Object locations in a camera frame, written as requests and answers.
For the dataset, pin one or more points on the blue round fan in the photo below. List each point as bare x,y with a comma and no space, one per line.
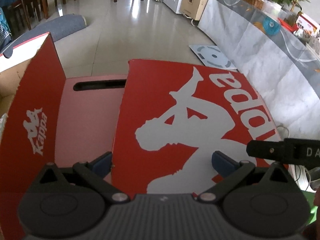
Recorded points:
271,27

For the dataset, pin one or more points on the right hand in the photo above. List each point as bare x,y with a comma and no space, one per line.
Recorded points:
312,231

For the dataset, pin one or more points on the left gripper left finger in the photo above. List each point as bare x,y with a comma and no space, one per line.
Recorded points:
91,175

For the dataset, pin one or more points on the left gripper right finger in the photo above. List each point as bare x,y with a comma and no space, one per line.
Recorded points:
234,175

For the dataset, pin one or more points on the red Kappa box lid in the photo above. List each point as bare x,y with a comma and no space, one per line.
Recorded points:
174,116

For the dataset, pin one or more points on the white marble tv cabinet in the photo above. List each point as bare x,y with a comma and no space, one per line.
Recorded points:
283,71

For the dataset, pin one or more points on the red cardboard shoe box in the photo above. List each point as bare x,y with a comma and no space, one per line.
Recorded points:
32,82

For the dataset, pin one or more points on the white bathroom scale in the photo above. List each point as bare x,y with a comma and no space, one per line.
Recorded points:
212,56

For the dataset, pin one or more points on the pink lap desk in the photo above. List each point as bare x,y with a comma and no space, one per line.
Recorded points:
88,116

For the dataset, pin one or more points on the grey rolled floor mat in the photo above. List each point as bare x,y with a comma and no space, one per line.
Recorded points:
58,28

